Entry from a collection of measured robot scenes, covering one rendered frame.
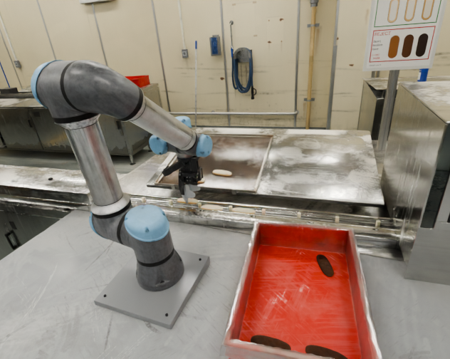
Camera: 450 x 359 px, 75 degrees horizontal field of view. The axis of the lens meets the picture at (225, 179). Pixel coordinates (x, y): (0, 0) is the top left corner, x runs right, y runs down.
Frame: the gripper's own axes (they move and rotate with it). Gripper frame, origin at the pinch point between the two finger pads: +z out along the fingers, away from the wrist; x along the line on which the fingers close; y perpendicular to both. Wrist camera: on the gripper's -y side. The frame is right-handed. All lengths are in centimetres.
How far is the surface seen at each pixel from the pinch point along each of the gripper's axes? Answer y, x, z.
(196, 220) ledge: 7.6, -9.0, 4.7
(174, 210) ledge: -3.8, -6.3, 3.0
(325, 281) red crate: 58, -29, 6
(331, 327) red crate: 59, -44, 7
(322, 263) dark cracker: 57, -22, 6
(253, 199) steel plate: 26.1, 14.9, 7.0
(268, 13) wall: -27, 370, -80
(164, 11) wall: -187, 370, -97
